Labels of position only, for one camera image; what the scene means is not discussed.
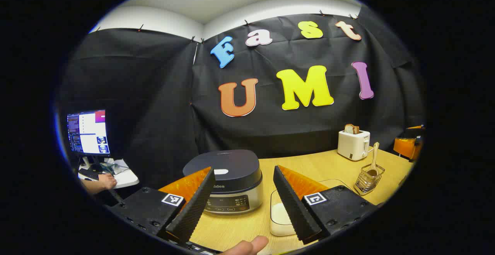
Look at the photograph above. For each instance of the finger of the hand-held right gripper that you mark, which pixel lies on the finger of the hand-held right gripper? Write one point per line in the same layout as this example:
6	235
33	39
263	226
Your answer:
413	131
404	147

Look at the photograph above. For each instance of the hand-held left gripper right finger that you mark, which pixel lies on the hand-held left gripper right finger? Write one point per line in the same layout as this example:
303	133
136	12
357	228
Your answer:
294	204

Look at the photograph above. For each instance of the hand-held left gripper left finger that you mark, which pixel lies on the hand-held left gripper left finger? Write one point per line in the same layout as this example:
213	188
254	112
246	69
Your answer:
193	208

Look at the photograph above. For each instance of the dark grey rice cooker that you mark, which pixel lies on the dark grey rice cooker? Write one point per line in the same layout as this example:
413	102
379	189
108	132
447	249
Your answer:
232	162

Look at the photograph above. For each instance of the clear plastic container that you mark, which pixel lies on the clear plastic container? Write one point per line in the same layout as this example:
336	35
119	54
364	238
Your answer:
284	231

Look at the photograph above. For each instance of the white toaster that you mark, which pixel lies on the white toaster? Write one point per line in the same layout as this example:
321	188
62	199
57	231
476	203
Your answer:
352	144

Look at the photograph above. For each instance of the toasted bread slice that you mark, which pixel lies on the toasted bread slice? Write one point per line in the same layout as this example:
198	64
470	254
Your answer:
352	129

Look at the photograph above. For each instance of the white side table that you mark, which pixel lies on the white side table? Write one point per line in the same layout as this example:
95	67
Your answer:
125	177

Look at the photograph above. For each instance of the small greenish packet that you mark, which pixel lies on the small greenish packet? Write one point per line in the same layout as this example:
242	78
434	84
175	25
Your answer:
114	166

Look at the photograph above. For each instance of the black keyboard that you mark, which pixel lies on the black keyboard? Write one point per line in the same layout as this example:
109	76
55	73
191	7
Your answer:
89	174

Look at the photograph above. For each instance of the computer monitor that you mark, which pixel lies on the computer monitor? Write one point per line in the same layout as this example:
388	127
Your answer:
89	131

